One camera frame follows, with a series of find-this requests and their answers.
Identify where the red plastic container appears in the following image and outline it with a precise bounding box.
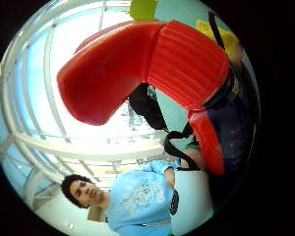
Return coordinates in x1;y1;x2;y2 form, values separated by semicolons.
56;20;230;176

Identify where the white window frame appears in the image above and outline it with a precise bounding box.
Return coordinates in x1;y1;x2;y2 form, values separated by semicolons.
0;0;175;210

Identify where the yellow object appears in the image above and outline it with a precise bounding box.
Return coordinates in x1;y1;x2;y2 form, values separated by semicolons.
196;19;241;55

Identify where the black cable loop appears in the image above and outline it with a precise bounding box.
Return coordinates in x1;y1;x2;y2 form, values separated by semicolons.
162;122;201;172

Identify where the black strap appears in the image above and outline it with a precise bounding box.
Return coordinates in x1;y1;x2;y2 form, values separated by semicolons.
207;11;226;51

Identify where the the person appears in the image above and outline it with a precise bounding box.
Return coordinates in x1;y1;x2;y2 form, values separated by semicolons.
60;159;182;236

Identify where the green object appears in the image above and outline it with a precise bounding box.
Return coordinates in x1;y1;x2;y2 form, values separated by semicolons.
129;0;158;21

